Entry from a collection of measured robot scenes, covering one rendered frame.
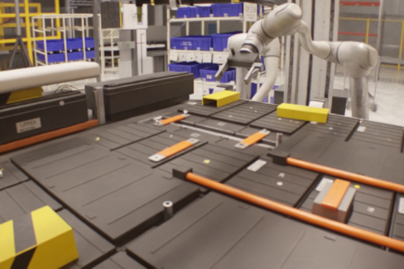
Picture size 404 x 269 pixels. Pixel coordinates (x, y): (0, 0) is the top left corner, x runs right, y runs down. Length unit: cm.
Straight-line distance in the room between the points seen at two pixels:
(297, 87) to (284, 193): 170
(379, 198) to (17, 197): 62
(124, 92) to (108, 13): 240
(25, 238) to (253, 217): 30
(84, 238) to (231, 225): 20
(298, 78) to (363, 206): 172
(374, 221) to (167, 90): 86
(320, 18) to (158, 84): 136
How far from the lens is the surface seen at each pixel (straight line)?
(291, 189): 54
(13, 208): 55
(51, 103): 86
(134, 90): 102
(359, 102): 176
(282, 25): 125
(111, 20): 336
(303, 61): 216
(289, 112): 97
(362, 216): 50
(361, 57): 162
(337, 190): 49
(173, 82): 115
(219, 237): 40
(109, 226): 44
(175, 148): 68
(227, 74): 325
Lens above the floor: 126
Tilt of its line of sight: 16 degrees down
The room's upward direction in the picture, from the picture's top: straight up
